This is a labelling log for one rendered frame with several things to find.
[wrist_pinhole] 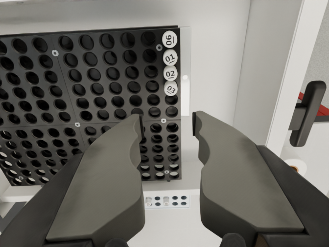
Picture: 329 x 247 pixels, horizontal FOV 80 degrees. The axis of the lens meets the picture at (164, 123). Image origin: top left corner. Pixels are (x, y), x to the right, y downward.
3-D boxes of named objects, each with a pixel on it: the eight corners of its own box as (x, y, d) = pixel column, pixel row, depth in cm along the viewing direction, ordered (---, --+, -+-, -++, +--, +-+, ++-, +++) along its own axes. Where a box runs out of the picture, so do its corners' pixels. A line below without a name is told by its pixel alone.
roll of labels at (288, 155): (293, 141, 40) (306, 154, 36) (295, 166, 43) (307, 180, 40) (258, 152, 41) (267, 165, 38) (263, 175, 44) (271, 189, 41)
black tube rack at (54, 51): (176, 23, 22) (180, 28, 17) (178, 149, 31) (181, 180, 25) (-19, 34, 23) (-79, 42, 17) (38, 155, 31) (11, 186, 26)
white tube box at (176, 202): (189, 168, 43) (191, 181, 40) (188, 194, 47) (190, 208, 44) (132, 170, 43) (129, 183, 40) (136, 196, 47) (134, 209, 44)
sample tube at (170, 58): (176, 52, 21) (179, 62, 17) (166, 57, 21) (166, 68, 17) (172, 40, 20) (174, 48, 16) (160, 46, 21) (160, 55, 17)
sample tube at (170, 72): (175, 66, 22) (178, 80, 18) (164, 68, 22) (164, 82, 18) (174, 55, 21) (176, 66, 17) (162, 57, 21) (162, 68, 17)
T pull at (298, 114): (319, 78, 19) (330, 83, 18) (297, 141, 23) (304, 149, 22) (282, 80, 19) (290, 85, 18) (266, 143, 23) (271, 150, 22)
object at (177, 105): (179, 27, 17) (180, 28, 17) (181, 176, 26) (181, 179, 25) (158, 28, 17) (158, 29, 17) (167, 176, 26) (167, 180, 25)
